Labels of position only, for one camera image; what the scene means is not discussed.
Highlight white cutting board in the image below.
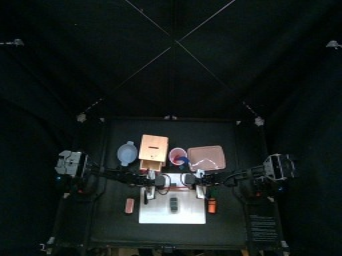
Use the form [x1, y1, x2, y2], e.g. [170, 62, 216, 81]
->
[138, 172, 208, 225]

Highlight pink square plate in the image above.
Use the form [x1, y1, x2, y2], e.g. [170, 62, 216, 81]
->
[186, 144, 228, 172]

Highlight orange toy block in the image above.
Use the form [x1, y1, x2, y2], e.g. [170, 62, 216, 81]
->
[208, 197, 218, 215]

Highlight salmon nigiri toy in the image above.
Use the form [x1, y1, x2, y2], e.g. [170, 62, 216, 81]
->
[125, 197, 137, 215]

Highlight wooden drawer with red front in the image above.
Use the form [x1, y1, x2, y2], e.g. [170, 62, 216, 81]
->
[140, 159, 165, 174]

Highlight red plastic cup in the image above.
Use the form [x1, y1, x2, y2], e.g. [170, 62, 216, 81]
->
[169, 147, 189, 166]

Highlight light wooden box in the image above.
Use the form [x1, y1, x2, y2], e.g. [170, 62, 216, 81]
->
[138, 134, 170, 163]

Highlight pale blue bowl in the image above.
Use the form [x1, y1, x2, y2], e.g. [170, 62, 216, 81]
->
[117, 140, 140, 167]

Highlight white text sticker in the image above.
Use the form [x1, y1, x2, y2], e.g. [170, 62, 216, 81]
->
[248, 213, 278, 244]

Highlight grey frame lamp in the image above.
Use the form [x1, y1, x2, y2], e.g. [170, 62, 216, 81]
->
[0, 38, 26, 48]
[325, 39, 342, 50]

